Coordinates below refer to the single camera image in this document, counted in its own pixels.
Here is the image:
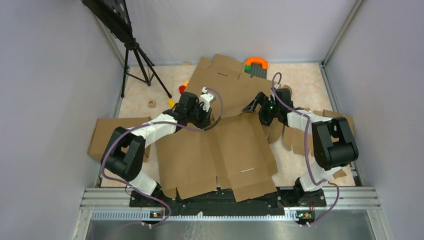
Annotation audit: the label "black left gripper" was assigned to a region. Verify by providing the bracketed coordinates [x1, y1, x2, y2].
[187, 102, 212, 130]

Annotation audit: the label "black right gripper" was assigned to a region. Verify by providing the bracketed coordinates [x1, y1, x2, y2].
[242, 92, 281, 127]

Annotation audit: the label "large cardboard box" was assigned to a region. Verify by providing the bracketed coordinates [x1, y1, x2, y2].
[155, 113, 278, 202]

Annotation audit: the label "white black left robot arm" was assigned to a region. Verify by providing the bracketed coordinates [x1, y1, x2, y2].
[101, 87, 223, 207]

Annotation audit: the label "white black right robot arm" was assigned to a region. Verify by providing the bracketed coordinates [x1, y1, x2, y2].
[242, 88, 359, 206]

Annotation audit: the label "folded brown cardboard box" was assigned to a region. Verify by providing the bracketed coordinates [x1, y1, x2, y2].
[87, 116, 152, 162]

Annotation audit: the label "small yellow block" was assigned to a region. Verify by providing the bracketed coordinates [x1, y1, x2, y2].
[167, 99, 176, 108]

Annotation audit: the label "flat cardboard blank underneath left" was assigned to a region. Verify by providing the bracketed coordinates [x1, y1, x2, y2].
[185, 54, 273, 119]

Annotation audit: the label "orange green grey toy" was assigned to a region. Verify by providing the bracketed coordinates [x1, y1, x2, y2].
[244, 57, 269, 79]

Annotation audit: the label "small red toy piece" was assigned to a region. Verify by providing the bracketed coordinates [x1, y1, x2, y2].
[178, 85, 186, 94]

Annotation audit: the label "small wooden letter cube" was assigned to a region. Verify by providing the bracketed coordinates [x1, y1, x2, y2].
[147, 100, 157, 108]

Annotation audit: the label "flat cardboard blank at right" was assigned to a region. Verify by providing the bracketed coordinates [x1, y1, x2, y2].
[262, 109, 354, 179]

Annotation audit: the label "black tripod stand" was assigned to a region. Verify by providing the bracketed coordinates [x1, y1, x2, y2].
[82, 0, 172, 98]

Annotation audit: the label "aluminium frame rail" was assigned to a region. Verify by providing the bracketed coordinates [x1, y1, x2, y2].
[71, 186, 393, 240]

